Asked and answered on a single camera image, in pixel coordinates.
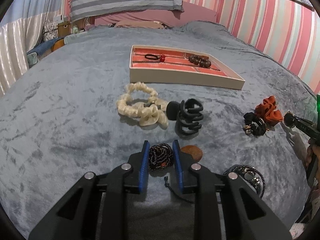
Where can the brown cardboard box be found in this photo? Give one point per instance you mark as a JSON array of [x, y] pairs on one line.
[[64, 29]]

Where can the rust orange scrunchie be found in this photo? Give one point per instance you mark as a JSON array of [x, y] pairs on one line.
[[267, 110]]

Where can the white tray with red lining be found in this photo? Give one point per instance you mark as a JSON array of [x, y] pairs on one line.
[[181, 66]]

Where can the black braided cord amber pendant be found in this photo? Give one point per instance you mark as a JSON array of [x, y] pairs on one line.
[[163, 156]]

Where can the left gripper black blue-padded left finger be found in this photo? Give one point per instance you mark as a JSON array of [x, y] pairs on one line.
[[95, 207]]

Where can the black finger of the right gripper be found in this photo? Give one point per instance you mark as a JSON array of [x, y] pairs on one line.
[[291, 121]]

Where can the person's right hand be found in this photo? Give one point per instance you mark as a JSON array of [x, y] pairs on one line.
[[313, 149]]

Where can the beige folded cloth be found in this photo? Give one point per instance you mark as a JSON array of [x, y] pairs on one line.
[[139, 24]]

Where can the black hair tie red beads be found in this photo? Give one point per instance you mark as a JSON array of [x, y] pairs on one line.
[[152, 57]]

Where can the cream satin scrunchie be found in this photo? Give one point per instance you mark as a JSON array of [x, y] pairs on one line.
[[148, 113]]

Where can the grey plush blanket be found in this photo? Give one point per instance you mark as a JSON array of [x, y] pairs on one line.
[[73, 113]]

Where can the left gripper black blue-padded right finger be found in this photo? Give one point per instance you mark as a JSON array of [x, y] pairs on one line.
[[228, 198]]

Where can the pink bed headboard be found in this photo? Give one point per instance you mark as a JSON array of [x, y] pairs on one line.
[[175, 18]]

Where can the white satin curtain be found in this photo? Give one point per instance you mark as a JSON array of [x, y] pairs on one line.
[[17, 38]]

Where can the black scrunchie with gold charms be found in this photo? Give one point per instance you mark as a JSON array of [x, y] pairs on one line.
[[254, 125]]

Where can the black hair claw clip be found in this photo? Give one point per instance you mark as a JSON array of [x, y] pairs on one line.
[[187, 115]]

